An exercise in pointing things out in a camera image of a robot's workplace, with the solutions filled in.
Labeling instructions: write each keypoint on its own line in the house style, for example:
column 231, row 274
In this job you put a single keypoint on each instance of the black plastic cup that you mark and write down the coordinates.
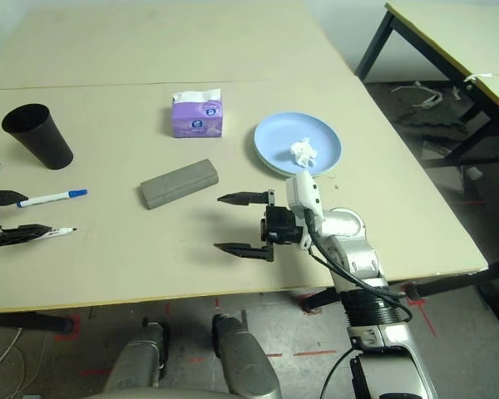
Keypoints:
column 37, row 137

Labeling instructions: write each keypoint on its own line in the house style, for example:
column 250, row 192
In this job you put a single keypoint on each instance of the grey glasses case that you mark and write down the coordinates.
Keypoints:
column 179, row 185

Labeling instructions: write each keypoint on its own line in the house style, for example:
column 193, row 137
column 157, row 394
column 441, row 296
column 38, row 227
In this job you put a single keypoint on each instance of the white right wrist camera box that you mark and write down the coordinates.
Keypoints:
column 303, row 193

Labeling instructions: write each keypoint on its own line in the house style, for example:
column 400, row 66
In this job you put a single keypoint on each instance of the white tissue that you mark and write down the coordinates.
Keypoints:
column 303, row 153

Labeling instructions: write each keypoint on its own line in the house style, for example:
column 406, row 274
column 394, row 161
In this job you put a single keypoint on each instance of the small white floor scrap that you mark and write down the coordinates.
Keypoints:
column 456, row 93

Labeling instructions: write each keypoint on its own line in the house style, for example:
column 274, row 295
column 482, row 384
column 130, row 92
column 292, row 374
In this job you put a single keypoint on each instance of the black table base bar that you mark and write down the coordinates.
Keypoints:
column 25, row 322
column 453, row 280

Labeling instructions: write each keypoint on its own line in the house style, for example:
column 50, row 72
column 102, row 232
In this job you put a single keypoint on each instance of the white marker with blue cap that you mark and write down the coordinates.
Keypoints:
column 45, row 199

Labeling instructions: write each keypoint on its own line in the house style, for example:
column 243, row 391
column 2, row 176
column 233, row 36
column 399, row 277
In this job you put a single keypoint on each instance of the grey floor box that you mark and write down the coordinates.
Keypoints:
column 31, row 395

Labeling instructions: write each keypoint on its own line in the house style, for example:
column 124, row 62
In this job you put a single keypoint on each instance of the purple tissue pack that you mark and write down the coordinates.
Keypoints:
column 197, row 120

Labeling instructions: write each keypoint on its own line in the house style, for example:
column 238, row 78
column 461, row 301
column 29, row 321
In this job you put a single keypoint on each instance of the white marker black tip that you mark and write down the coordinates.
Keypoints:
column 62, row 232

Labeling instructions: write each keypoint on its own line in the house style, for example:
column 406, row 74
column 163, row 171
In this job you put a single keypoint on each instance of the white zip tie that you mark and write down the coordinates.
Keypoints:
column 478, row 76

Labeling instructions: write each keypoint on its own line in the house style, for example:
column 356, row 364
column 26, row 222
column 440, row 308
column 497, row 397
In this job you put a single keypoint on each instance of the small white floor cylinder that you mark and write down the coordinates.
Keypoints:
column 474, row 173

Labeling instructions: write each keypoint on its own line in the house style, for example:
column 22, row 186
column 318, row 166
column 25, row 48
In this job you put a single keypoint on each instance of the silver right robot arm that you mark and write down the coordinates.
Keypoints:
column 357, row 249

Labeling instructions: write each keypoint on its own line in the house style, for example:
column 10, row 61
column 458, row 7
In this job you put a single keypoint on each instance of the light blue plate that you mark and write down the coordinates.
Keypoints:
column 274, row 137

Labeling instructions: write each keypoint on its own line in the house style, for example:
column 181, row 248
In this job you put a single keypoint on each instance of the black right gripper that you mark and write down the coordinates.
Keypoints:
column 283, row 226

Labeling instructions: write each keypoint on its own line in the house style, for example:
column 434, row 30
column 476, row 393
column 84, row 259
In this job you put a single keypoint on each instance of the flat carton floor piece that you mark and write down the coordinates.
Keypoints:
column 436, row 149

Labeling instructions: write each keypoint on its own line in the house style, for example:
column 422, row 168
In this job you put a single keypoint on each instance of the white plastic floor scrap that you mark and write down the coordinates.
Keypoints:
column 430, row 101

